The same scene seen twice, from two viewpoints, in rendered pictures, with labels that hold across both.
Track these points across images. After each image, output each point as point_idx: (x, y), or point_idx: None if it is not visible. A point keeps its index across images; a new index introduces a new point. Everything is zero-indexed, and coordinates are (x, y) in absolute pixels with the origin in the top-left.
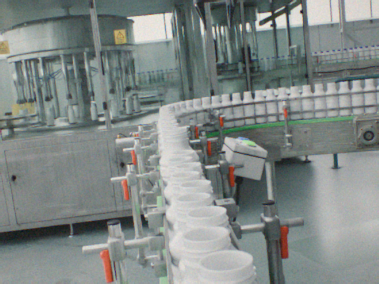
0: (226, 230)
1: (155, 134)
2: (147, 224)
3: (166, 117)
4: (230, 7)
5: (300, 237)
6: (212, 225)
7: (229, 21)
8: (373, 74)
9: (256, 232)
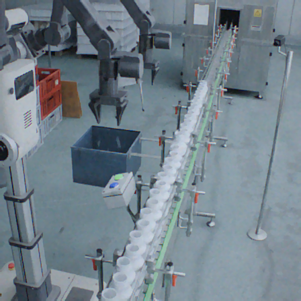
0: (191, 104)
1: (149, 254)
2: None
3: (140, 231)
4: (101, 105)
5: None
6: (191, 108)
7: (100, 117)
8: None
9: None
